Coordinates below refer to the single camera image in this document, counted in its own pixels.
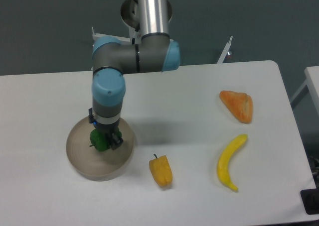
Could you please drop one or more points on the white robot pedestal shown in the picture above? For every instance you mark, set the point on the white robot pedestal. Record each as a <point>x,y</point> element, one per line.
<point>132,24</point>

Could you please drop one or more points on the green bell pepper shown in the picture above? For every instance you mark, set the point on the green bell pepper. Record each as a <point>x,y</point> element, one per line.
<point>99,141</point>

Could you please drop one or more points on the black device at table edge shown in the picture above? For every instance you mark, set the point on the black device at table edge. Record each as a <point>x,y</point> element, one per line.
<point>310,199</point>

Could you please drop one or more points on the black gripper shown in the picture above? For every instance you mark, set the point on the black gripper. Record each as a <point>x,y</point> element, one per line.
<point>114,135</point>

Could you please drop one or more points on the yellow bell pepper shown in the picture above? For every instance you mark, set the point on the yellow bell pepper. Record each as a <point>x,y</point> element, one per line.
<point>161,171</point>

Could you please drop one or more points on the white side table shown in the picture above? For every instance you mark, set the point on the white side table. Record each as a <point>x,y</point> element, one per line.
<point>310,85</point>

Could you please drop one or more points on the yellow banana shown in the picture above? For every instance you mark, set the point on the yellow banana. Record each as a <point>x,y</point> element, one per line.
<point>222,168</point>

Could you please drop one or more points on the orange bread piece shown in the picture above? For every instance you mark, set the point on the orange bread piece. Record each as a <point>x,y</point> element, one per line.
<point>239,104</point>

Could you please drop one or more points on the beige round plate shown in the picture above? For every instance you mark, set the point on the beige round plate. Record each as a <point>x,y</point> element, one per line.
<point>93,164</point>

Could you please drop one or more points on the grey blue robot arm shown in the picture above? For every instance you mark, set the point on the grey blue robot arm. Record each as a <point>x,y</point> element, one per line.
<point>154,52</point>

